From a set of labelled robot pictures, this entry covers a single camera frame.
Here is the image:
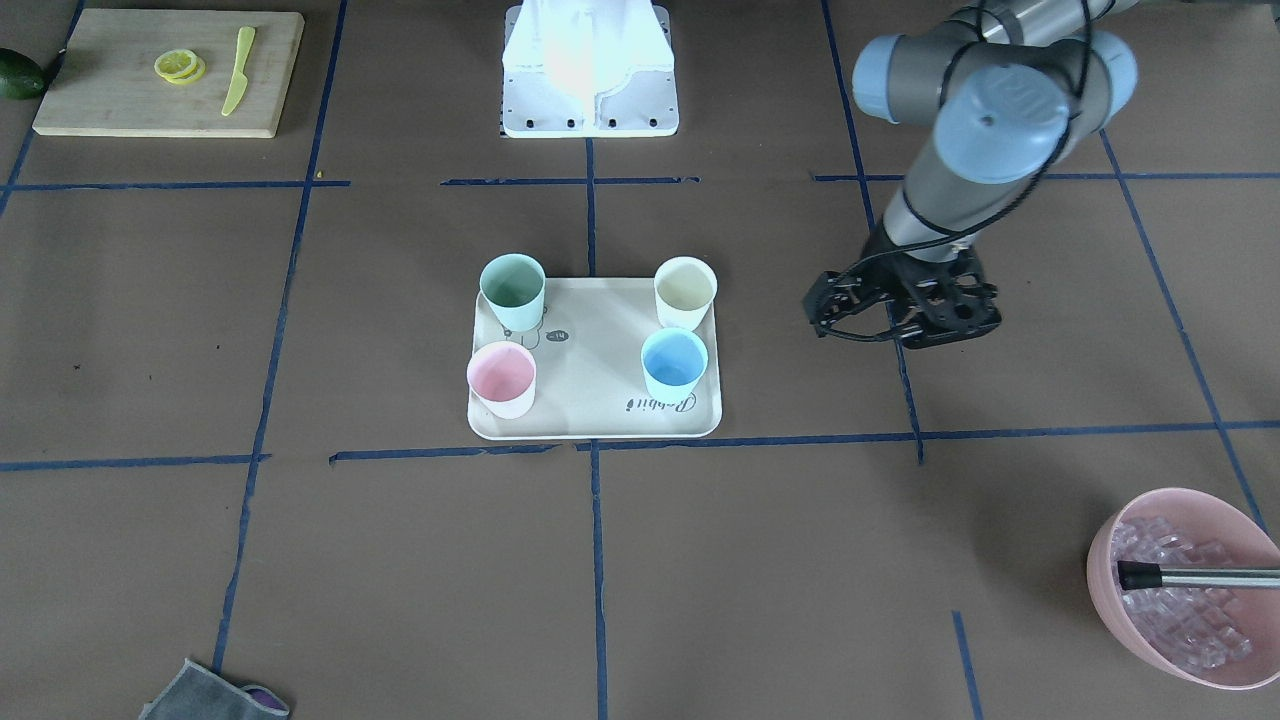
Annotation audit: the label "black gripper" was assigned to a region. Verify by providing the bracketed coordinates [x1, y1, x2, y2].
[803, 250, 1004, 350]

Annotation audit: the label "pale yellow cup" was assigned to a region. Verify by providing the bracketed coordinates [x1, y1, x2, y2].
[654, 256, 718, 331]

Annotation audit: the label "blue cup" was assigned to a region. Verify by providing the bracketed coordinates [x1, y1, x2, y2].
[640, 328, 709, 404]

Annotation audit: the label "green cup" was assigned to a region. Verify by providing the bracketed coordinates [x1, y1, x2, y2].
[479, 252, 547, 333]

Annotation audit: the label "pink cup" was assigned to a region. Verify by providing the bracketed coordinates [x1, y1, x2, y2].
[466, 341, 538, 420]

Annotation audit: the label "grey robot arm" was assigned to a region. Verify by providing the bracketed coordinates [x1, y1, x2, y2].
[803, 1, 1139, 348]

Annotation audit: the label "cream rabbit tray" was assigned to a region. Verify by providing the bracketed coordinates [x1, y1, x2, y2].
[467, 277, 722, 441]

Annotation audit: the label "metal tongs black tip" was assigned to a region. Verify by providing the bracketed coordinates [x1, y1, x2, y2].
[1115, 560, 1279, 592]

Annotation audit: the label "pink bowl with ice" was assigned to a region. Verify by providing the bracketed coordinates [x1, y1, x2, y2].
[1085, 488, 1279, 691]

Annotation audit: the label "yellow-green plastic knife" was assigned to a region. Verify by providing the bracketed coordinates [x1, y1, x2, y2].
[221, 26, 256, 117]

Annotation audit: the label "lemon slices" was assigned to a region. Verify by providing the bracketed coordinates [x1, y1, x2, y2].
[154, 47, 207, 86]

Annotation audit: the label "grey folded cloth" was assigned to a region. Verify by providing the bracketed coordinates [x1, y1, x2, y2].
[138, 659, 292, 719]

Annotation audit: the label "wooden cutting board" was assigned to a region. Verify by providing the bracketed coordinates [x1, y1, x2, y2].
[33, 8, 305, 138]

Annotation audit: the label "green lime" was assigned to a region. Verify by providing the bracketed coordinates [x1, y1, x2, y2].
[0, 47, 49, 100]

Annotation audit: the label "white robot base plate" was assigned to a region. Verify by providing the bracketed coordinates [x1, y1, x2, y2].
[500, 1, 680, 138]

